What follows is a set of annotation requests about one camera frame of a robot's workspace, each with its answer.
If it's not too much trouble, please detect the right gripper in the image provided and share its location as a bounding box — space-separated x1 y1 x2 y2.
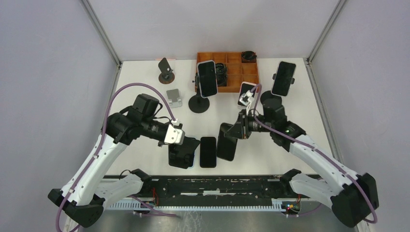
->
224 109 274 139

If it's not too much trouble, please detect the white folding phone stand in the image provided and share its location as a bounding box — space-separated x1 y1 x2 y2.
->
166 89 183 108

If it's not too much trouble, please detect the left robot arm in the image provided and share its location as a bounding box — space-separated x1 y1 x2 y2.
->
48 94 200 228

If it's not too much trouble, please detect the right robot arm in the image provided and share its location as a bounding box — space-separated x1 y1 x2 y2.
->
220 102 379 228

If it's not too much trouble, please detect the blue case phone on table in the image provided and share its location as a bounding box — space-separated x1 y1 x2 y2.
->
185 151 195 168

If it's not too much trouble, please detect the black round phone stand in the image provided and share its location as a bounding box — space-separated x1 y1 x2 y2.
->
188 73 210 114

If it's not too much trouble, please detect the brown base phone stand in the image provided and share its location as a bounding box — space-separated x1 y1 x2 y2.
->
158 58 175 84

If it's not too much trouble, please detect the orange compartment tray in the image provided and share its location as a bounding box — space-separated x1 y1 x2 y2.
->
196 52 260 93

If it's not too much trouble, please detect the black round object in tray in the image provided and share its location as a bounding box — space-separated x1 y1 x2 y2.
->
241 51 257 63

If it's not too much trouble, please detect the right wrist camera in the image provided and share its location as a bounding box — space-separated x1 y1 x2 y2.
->
238 90 254 107

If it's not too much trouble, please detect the aluminium frame rail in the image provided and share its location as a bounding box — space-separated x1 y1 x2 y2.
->
73 174 364 202

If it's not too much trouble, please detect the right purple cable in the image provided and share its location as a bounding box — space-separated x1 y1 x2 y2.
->
249 84 379 224

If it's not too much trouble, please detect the purple cable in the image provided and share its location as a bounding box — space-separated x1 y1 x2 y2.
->
249 84 379 224
55 82 180 232

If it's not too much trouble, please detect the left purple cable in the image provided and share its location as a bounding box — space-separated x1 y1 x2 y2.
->
55 82 180 232

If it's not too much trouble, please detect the white slotted cable duct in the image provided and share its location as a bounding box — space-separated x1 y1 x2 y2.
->
107 198 286 212

